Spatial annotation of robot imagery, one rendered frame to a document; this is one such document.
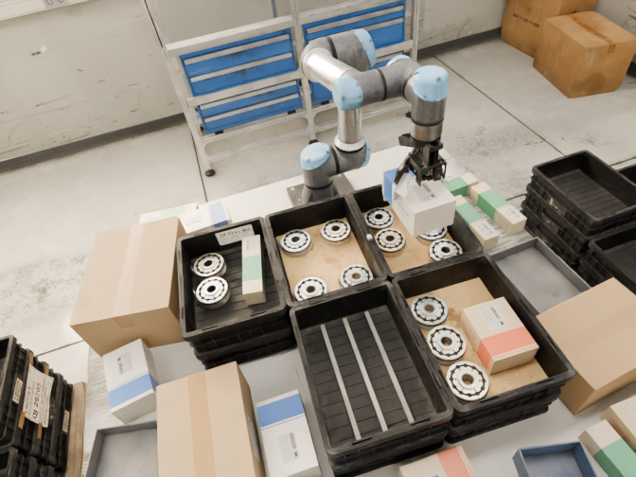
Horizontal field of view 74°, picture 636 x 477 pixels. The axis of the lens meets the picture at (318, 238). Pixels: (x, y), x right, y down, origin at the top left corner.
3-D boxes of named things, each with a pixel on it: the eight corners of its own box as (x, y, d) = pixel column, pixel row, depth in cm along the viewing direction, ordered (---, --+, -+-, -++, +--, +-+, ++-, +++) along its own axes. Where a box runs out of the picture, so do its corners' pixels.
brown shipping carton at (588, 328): (592, 308, 133) (613, 276, 121) (659, 367, 118) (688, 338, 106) (514, 348, 127) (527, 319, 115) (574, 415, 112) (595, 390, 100)
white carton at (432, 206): (381, 193, 128) (381, 169, 122) (418, 182, 130) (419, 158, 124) (413, 238, 115) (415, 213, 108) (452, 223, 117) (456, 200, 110)
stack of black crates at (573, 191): (509, 233, 229) (530, 166, 197) (557, 217, 233) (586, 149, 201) (561, 289, 202) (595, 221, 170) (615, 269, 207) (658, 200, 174)
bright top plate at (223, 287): (197, 281, 138) (197, 279, 138) (228, 275, 138) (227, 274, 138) (195, 307, 131) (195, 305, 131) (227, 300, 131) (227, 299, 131)
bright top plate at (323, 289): (290, 285, 133) (290, 284, 132) (320, 273, 135) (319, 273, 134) (301, 309, 126) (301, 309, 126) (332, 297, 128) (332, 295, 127)
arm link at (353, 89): (285, 42, 131) (339, 74, 92) (318, 34, 133) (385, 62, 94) (291, 79, 138) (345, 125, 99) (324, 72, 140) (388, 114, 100)
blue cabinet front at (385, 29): (312, 103, 312) (302, 24, 271) (402, 79, 322) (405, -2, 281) (313, 105, 310) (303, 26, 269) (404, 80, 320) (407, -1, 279)
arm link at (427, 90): (436, 59, 94) (457, 75, 89) (432, 103, 102) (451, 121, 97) (404, 68, 93) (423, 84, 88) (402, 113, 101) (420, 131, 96)
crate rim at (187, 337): (178, 242, 144) (176, 238, 142) (264, 220, 147) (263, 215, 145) (184, 344, 117) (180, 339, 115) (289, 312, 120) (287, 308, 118)
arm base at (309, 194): (297, 193, 179) (294, 173, 173) (331, 183, 182) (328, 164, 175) (309, 214, 169) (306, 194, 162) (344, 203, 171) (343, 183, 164)
